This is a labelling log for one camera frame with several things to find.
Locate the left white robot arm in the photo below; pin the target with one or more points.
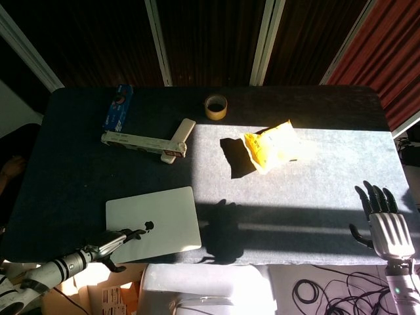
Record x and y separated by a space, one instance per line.
39 275

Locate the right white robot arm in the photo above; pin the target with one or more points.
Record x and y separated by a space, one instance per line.
400 288

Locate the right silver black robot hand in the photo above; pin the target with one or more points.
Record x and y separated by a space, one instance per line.
387 231

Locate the dark table mat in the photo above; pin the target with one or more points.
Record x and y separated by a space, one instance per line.
295 183

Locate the long white carton box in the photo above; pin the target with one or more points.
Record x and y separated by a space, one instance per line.
144 144

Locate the red curtain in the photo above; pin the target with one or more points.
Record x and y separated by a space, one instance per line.
384 55

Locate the small white box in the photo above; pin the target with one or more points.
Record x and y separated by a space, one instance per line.
180 139

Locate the yellow snack bag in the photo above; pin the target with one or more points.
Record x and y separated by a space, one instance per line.
275 147

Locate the blue cookie box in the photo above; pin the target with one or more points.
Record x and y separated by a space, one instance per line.
118 110

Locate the cardboard box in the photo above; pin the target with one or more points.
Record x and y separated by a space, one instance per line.
85 295

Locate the silver laptop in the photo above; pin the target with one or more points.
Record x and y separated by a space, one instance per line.
154 223

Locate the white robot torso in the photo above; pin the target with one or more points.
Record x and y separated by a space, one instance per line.
203 288

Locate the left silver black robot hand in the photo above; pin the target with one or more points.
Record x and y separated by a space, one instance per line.
106 244

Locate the brown tape roll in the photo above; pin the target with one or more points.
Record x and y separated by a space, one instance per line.
215 107

